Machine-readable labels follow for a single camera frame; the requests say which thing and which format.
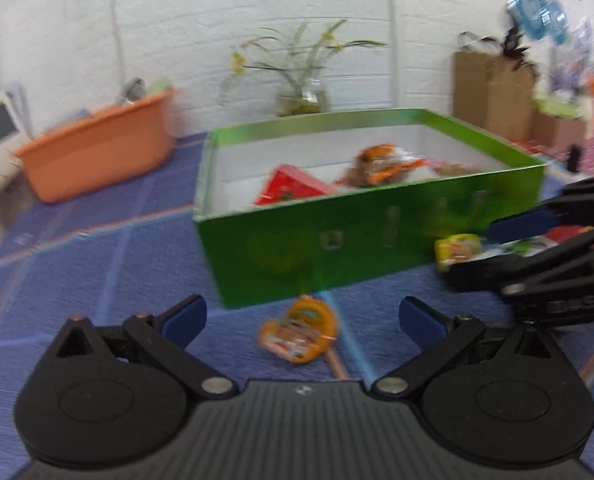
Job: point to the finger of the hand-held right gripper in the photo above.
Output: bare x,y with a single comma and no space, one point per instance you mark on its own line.
552,266
522,224

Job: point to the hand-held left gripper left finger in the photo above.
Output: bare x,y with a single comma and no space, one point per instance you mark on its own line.
184,320

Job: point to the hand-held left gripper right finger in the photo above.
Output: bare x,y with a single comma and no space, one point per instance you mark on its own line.
423,322

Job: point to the yellow snack packet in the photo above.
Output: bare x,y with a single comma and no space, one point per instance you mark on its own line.
459,251

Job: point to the brown snack packet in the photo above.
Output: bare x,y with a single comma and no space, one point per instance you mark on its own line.
454,169

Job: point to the round orange snack packet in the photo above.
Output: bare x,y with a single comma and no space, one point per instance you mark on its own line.
299,330

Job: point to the green cardboard box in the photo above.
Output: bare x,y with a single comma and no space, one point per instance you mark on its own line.
287,255

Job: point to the orange and white snack packet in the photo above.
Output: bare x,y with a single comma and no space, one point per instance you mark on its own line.
382,165

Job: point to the red snack packet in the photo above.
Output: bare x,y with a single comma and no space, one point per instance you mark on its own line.
289,185

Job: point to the black power adapter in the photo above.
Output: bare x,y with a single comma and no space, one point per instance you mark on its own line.
574,159

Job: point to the blue plaid tablecloth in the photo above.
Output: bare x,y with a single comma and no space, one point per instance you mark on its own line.
102,270

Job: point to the small brown cardboard box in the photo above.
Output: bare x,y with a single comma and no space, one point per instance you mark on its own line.
559,132

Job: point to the light green box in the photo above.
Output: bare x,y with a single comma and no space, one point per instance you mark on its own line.
559,106

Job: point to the purple leaf plant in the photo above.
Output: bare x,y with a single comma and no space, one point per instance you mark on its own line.
514,45

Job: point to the orange plastic basin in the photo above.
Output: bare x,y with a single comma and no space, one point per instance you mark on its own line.
97,160

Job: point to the pale green carton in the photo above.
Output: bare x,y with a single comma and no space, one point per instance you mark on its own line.
158,86

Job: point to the glass vase with orchid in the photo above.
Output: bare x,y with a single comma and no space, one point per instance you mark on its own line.
302,95

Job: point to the blue round wall decoration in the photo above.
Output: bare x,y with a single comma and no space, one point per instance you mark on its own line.
534,5

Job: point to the white wall conduit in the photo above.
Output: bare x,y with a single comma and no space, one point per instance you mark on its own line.
394,35
119,25

